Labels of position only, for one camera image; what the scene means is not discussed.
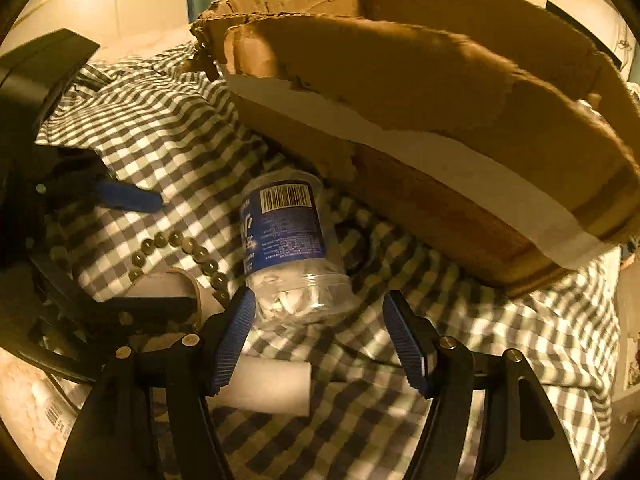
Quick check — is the brown cardboard box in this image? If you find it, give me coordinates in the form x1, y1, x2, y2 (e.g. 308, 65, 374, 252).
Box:
190, 0, 640, 298

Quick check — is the white tape roll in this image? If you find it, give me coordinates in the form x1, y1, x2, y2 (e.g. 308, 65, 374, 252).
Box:
122, 267, 223, 356

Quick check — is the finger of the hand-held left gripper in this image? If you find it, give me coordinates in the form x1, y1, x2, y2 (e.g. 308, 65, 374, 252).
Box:
30, 254, 197, 341
37, 147, 165, 213

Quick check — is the grey checkered cloth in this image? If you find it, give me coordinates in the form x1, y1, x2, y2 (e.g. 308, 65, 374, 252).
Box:
35, 42, 621, 480

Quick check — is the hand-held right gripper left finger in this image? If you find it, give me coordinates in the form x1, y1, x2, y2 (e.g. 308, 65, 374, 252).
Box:
55, 285, 257, 480

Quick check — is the white quilt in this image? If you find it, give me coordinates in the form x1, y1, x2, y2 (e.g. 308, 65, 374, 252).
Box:
87, 27, 198, 63

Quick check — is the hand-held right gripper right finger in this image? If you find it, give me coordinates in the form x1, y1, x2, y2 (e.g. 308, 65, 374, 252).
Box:
382, 290, 586, 480

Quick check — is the blue label plastic jar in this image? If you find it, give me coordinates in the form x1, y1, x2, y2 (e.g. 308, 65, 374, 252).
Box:
239, 170, 363, 333

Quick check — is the green bead bracelet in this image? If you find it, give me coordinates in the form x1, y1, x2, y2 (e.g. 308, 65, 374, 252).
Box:
127, 230, 232, 308

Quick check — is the clear plastic jar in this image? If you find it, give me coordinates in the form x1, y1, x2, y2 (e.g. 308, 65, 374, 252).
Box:
0, 350, 88, 466

